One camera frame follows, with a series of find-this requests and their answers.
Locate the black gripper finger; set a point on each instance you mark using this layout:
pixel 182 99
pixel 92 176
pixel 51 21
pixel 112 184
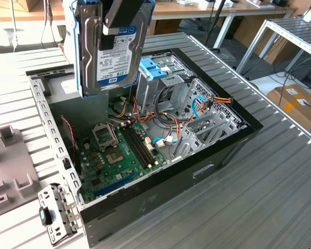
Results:
pixel 105 42

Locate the hard disk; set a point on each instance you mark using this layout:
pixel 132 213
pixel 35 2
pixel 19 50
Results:
pixel 114 64

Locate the silver disk bay cage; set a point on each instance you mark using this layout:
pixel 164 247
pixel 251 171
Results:
pixel 194 140

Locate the silver drive cage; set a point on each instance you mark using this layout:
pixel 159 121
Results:
pixel 147 90

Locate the grey power supply unit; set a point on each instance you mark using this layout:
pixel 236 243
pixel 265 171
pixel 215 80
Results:
pixel 77 114

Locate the brown wooden box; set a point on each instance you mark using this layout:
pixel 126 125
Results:
pixel 28 5

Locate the wooden desk white legs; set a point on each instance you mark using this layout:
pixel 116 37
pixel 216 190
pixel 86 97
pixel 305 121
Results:
pixel 197 10

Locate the black RAM slot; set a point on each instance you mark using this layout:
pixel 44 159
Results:
pixel 144 143
pixel 137 146
pixel 140 145
pixel 133 148

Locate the CPU socket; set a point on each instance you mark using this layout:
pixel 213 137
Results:
pixel 114 156

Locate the black stand pole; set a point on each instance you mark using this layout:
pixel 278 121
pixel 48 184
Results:
pixel 217 16

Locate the green motherboard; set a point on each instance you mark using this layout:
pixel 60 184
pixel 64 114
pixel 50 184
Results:
pixel 107 172

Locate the blue expansion slot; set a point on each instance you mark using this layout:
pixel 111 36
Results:
pixel 114 185

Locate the grey parts rack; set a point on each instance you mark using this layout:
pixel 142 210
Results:
pixel 10 160

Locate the open black PC case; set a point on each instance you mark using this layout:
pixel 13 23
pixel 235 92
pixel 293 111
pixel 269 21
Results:
pixel 171 186

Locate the brown cardboard sheet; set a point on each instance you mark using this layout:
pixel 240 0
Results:
pixel 277 49

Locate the black latch blue stripe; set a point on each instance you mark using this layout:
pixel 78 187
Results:
pixel 45 216

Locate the labelled cardboard box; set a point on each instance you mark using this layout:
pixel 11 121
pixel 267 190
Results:
pixel 293 111

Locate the slat table white frame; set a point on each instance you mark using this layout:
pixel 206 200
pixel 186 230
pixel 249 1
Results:
pixel 295 31

